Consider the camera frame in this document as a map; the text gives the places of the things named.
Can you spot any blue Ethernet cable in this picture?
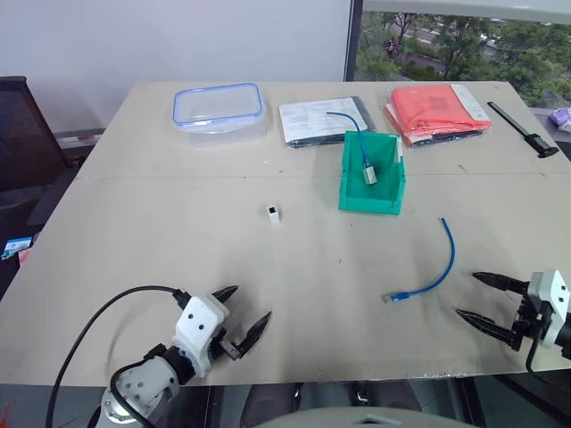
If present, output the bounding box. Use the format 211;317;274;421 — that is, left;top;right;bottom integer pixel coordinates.
382;217;458;306

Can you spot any black mesh chair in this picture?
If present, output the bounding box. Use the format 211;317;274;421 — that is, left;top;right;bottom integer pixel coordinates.
0;75;106;240

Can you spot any green plastic bin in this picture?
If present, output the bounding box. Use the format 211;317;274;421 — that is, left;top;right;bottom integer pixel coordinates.
337;129;408;218

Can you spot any blue cable with grey coupler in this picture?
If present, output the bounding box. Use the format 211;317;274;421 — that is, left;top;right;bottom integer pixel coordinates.
326;111;379;186

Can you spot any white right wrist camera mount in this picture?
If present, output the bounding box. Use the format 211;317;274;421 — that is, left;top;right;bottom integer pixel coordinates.
527;268;571;350

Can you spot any red packaged item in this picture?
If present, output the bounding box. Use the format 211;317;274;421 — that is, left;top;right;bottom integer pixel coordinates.
383;83;494;150

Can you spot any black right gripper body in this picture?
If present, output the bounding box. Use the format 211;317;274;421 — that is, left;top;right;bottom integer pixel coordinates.
511;291;555;352

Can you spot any small blue box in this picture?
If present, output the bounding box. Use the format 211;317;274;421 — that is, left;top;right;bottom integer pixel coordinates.
0;236;35;262

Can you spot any dark bag with white papers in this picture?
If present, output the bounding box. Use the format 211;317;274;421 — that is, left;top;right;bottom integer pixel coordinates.
277;95;374;151

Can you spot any small white adapter block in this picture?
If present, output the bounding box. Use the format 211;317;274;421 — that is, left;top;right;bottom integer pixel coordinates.
262;203;284;228

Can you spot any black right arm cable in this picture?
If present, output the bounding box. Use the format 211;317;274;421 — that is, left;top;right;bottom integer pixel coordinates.
525;339;571;381

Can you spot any dark window frame post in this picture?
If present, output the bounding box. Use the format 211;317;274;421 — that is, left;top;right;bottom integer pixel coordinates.
343;0;366;83

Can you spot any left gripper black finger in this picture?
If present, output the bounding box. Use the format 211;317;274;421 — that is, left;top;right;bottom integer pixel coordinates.
211;285;240;309
235;310;273;359

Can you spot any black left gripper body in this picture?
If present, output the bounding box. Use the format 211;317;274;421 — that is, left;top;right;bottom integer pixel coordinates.
207;325;244;361

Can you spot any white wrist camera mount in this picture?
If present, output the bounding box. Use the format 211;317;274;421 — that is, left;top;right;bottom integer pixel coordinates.
527;268;571;350
172;293;231;376

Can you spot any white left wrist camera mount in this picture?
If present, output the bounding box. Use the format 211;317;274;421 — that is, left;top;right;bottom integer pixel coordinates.
172;293;231;376

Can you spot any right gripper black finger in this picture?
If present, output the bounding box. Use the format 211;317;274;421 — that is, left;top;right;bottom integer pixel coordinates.
471;270;533;295
454;308;524;352

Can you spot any dark rounded shape under table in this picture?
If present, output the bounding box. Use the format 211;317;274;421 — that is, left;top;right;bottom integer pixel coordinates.
240;382;307;428

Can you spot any purple crumpled item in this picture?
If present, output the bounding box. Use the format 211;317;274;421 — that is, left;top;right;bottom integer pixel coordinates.
548;106;571;133

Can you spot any black caliper tool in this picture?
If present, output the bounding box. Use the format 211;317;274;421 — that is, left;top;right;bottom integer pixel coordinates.
486;101;560;160

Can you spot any clear container with blue rim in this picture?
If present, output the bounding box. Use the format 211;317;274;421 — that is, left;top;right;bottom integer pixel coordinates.
171;82;269;148

